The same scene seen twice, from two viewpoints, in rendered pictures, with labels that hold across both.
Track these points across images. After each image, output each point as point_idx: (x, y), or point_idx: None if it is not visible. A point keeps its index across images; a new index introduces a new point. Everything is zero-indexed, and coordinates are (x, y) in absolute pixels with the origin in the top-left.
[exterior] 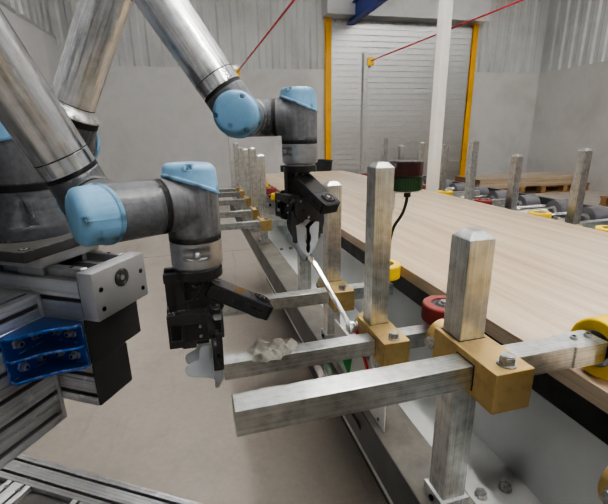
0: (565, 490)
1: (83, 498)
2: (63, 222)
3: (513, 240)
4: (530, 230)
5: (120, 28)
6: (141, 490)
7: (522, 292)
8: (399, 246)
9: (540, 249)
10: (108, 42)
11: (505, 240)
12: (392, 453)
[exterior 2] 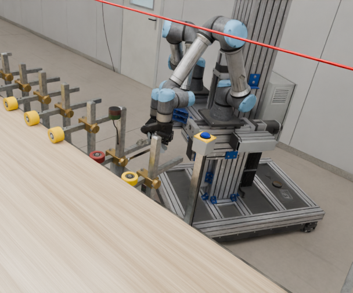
0: None
1: (222, 219)
2: (211, 113)
3: (53, 236)
4: (28, 272)
5: (227, 63)
6: (208, 228)
7: (67, 168)
8: (131, 202)
9: (39, 221)
10: (227, 67)
11: (59, 233)
12: (105, 167)
